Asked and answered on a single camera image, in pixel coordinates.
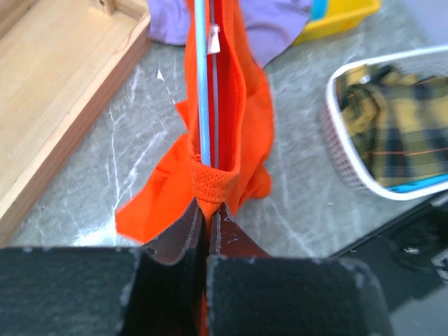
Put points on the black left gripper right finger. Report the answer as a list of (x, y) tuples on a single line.
[(249, 292)]

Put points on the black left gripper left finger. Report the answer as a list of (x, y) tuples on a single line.
[(154, 289)]

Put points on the orange t shirt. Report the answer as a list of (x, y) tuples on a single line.
[(245, 137)]

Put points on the blue wire hanger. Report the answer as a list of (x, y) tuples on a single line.
[(207, 48)]

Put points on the yellow plaid shirt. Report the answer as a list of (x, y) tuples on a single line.
[(396, 121)]

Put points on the purple t shirt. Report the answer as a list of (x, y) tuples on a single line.
[(271, 26)]

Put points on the teal t shirt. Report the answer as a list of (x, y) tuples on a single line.
[(318, 9)]

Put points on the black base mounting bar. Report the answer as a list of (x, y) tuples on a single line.
[(409, 257)]

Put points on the blue cloth in basket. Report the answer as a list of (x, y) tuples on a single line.
[(418, 184)]

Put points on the white perforated plastic basket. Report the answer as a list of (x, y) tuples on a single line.
[(429, 60)]

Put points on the wooden clothes rack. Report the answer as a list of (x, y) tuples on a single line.
[(62, 62)]

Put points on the yellow plastic tray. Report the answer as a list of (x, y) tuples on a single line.
[(340, 16)]

